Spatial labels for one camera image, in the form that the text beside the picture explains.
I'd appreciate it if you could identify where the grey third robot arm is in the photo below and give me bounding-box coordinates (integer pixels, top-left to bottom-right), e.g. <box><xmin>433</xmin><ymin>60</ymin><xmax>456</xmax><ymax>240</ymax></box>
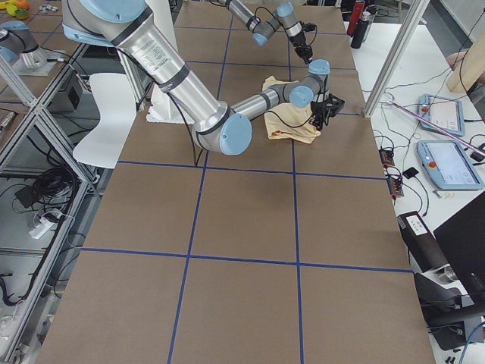
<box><xmin>1</xmin><ymin>20</ymin><xmax>54</xmax><ymax>77</ymax></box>

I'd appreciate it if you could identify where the blue teach pendant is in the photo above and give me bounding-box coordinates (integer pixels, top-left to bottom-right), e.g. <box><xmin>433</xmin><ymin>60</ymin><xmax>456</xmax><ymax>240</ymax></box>
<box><xmin>417</xmin><ymin>140</ymin><xmax>484</xmax><ymax>190</ymax></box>
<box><xmin>417</xmin><ymin>93</ymin><xmax>465</xmax><ymax>137</ymax></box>

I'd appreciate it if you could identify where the red water bottle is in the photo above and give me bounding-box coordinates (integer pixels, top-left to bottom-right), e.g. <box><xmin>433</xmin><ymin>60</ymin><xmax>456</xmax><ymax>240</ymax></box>
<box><xmin>347</xmin><ymin>0</ymin><xmax>365</xmax><ymax>36</ymax></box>

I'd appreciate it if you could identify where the white power strip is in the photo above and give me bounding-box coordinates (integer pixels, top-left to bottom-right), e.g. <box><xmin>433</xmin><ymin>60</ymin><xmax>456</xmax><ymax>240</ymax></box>
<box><xmin>29</xmin><ymin>213</ymin><xmax>60</xmax><ymax>240</ymax></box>

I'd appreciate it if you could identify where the aluminium frame post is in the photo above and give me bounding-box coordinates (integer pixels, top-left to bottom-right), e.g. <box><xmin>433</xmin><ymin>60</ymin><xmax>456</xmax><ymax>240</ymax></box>
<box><xmin>362</xmin><ymin>0</ymin><xmax>430</xmax><ymax>118</ymax></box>

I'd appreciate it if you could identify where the black monitor stand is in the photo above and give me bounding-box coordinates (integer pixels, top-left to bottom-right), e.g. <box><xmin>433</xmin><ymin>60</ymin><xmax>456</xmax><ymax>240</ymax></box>
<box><xmin>397</xmin><ymin>194</ymin><xmax>484</xmax><ymax>350</ymax></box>

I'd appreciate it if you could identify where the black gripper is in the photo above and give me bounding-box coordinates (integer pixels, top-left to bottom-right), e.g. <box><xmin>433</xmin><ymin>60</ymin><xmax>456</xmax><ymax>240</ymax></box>
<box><xmin>308</xmin><ymin>93</ymin><xmax>345</xmax><ymax>131</ymax></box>
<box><xmin>289</xmin><ymin>22</ymin><xmax>317</xmax><ymax>64</ymax></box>

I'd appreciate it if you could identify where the reacher grabber stick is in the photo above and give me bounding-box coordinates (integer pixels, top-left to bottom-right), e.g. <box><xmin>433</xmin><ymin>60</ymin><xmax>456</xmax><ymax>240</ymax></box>
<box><xmin>386</xmin><ymin>99</ymin><xmax>485</xmax><ymax>156</ymax></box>

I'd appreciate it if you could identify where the upper blue teach pendant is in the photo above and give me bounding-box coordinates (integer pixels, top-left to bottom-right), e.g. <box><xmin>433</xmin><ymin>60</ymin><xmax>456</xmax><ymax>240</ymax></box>
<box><xmin>417</xmin><ymin>93</ymin><xmax>465</xmax><ymax>137</ymax></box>

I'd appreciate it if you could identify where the lower blue teach pendant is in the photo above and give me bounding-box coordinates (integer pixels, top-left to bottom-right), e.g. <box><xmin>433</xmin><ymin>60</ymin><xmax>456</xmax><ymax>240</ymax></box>
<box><xmin>417</xmin><ymin>140</ymin><xmax>484</xmax><ymax>190</ymax></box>

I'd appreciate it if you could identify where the white plastic chair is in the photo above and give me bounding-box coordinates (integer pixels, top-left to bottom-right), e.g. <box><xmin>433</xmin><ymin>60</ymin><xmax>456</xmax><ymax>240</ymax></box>
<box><xmin>73</xmin><ymin>73</ymin><xmax>136</xmax><ymax>169</ymax></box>

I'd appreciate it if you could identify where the cream long-sleeve printed shirt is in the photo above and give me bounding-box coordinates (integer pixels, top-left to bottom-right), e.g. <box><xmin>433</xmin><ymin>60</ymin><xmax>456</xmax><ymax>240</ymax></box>
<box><xmin>261</xmin><ymin>75</ymin><xmax>321</xmax><ymax>144</ymax></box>

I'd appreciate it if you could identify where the black water bottle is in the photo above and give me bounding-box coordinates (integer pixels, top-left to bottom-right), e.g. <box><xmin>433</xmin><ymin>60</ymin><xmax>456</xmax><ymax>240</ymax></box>
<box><xmin>350</xmin><ymin>11</ymin><xmax>371</xmax><ymax>49</ymax></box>

